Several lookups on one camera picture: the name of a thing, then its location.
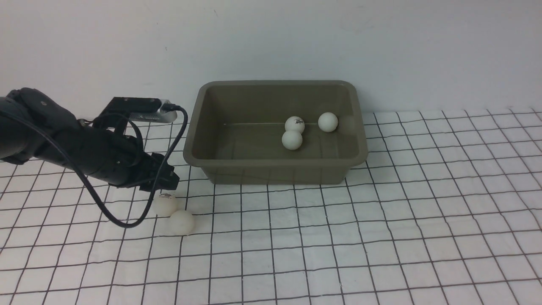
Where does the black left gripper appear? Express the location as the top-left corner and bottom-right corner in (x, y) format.
(91, 129), (180, 192)

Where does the white ball with logo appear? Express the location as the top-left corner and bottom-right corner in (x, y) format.
(151, 193), (178, 217)

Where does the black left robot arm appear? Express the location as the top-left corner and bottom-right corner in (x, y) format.
(1, 88), (180, 191)

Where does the olive green plastic bin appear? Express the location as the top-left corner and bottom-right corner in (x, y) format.
(183, 80), (368, 185)

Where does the white grid tablecloth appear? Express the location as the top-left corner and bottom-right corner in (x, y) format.
(0, 107), (542, 305)

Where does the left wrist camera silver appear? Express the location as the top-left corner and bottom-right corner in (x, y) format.
(92, 97), (178, 132)

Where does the black left camera cable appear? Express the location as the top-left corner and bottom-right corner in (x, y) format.
(0, 104), (189, 229)

